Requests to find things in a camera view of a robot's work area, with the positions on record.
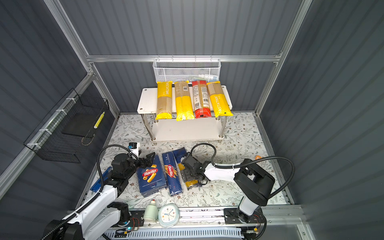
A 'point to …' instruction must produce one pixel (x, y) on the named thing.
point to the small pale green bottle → (151, 211)
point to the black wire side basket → (68, 129)
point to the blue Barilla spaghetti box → (171, 174)
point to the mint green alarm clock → (169, 215)
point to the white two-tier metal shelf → (199, 129)
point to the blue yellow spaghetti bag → (179, 153)
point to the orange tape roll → (257, 157)
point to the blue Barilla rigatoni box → (152, 179)
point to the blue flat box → (105, 175)
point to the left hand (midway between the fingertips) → (147, 152)
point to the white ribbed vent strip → (207, 233)
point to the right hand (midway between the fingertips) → (190, 173)
